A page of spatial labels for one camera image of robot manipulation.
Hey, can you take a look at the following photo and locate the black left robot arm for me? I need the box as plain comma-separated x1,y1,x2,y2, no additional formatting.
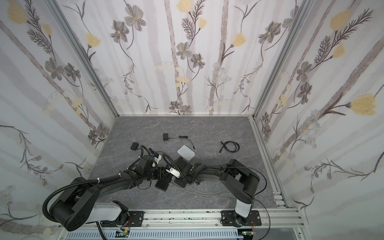
42,146,171,231

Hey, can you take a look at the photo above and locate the coiled black cable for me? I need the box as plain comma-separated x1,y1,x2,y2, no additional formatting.
218,140,241,156

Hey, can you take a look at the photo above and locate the white rectangular device box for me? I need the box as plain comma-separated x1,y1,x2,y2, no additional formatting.
177,145,196,161

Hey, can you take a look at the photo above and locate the grey cable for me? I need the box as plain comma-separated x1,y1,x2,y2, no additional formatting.
173,179,238,199

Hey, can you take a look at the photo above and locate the white slotted cable duct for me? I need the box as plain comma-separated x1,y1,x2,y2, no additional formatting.
65,229,244,240

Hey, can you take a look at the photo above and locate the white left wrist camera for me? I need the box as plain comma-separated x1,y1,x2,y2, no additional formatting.
150,154,162,168

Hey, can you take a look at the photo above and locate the black network switch box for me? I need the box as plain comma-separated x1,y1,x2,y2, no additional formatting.
155,173,174,192

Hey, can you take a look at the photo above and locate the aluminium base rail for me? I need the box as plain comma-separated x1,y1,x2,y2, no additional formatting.
59,191,307,240

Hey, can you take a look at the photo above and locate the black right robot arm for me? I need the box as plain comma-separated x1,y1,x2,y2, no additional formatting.
175,157,263,228

